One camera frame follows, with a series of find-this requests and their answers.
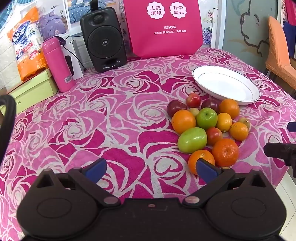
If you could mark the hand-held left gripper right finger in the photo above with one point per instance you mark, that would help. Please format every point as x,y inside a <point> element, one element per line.
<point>207,170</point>

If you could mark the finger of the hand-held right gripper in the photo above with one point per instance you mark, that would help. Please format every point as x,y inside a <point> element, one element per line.
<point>277,150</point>
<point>292,127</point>

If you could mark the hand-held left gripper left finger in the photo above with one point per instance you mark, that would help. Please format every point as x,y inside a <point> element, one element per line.
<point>96,168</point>

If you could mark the orange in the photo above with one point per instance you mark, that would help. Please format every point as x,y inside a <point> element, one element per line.
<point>183,121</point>
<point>198,157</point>
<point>229,108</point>

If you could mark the dark orange mandarin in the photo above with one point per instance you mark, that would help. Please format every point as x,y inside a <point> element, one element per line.
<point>225,152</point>

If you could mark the green apple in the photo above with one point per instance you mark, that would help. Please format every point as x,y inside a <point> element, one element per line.
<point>192,139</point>
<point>207,118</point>

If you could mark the red apple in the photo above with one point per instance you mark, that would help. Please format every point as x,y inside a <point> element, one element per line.
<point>214,136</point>
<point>193,100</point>

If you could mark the small mandarin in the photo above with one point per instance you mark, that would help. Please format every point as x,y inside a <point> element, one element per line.
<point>239,131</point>

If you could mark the small khaki fruit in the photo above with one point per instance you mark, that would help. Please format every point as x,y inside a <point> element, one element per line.
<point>245,121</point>

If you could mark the yellow-orange citrus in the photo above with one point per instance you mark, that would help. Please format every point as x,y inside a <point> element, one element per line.
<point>223,122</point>

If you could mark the small yellowish fruit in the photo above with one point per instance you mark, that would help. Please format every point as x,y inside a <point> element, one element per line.
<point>195,112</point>

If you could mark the dark red plum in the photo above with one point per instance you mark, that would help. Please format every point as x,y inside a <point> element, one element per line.
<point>211,104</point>
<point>176,108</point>

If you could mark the white plate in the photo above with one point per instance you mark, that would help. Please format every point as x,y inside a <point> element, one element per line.
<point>225,84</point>

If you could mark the pink rose tablecloth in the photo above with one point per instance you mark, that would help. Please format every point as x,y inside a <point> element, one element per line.
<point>92,115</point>

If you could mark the orange covered chair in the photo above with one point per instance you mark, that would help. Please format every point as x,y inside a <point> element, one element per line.
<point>277,51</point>

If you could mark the blue bag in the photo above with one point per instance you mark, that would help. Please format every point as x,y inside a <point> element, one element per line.
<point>290,37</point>

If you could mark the light green box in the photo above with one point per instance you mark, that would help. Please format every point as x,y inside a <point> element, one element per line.
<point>32,90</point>

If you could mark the white box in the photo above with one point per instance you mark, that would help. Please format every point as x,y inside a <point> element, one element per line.
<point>77,67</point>

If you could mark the pink thermos bottle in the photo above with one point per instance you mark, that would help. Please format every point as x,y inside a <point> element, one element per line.
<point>59,64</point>

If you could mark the frosted glass door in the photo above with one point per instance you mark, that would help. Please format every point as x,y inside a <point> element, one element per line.
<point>245,25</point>

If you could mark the black speaker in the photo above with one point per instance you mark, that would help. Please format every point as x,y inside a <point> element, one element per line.
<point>104,44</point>

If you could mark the pink tote bag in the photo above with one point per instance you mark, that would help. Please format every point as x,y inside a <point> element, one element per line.
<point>161,34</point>

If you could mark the orange paper cup package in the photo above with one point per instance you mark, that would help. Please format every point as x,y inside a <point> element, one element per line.
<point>26,41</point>

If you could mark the black microphone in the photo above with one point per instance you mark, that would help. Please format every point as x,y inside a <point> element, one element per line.
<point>93,5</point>

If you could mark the floral wall sticker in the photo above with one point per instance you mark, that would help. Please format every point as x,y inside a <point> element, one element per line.
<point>208,25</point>

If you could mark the bedding wall poster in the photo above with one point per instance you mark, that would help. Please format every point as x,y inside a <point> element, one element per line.
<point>53,23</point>

